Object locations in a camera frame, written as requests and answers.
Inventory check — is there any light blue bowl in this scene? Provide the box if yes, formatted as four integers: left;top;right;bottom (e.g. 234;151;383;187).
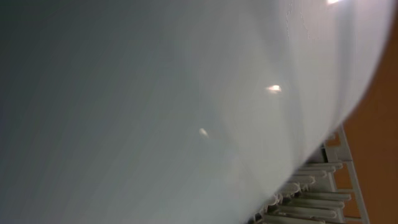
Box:
1;0;397;223

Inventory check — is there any grey dishwasher rack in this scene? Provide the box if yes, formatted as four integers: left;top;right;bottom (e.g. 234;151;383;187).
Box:
247;126;370;224

